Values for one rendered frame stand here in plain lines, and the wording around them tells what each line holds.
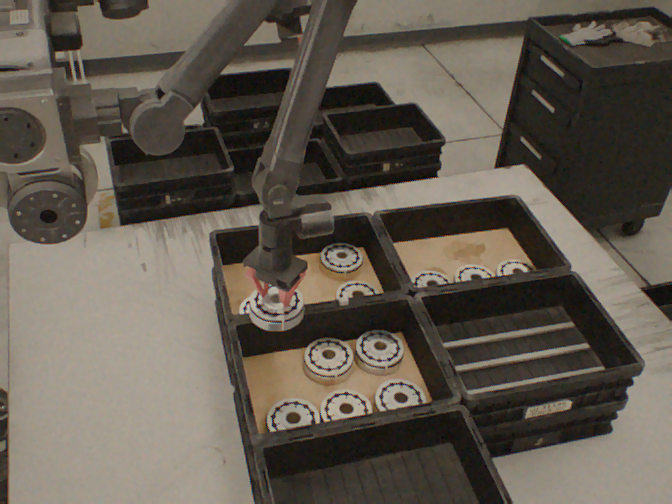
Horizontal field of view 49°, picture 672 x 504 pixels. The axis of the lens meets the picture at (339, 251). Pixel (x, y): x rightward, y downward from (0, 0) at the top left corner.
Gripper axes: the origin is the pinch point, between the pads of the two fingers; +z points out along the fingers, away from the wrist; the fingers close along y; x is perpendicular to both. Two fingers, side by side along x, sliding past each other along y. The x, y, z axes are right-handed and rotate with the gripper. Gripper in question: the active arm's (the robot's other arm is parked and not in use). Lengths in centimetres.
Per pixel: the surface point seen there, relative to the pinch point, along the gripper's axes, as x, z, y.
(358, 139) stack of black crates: -141, 57, 55
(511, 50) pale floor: -366, 108, 61
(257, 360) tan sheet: -1.1, 22.1, 5.3
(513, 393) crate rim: -13.6, 12.4, -45.1
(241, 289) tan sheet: -17.0, 22.2, 20.9
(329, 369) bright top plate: -5.0, 19.3, -9.8
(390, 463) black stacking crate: 6.3, 22.2, -30.0
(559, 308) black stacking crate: -53, 22, -45
